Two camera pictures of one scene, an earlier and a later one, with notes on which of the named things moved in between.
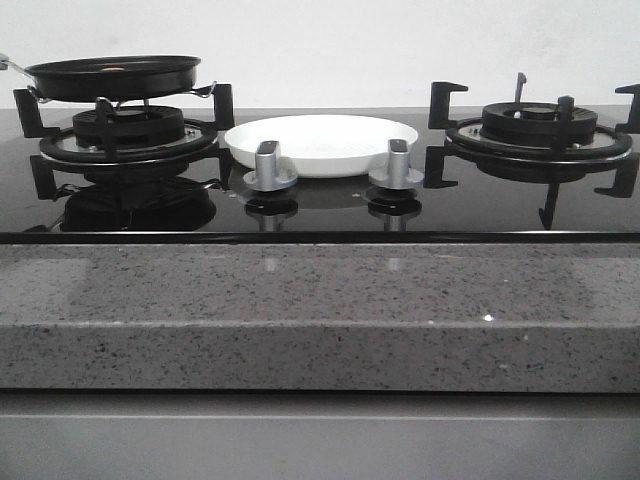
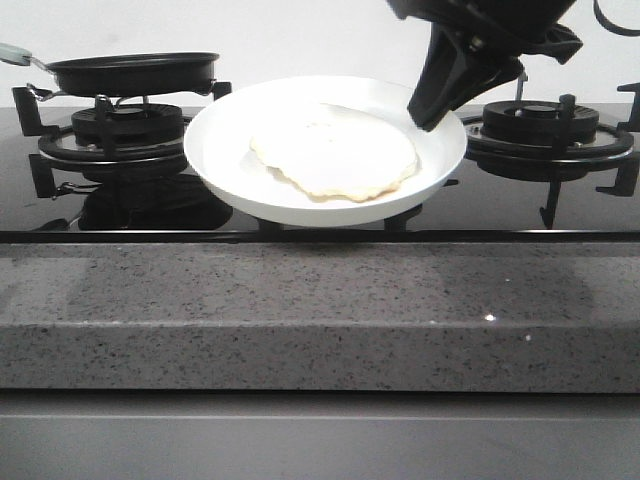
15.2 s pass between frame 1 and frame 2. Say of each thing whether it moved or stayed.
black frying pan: moved
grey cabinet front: stayed
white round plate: moved
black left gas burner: stayed
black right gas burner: stayed
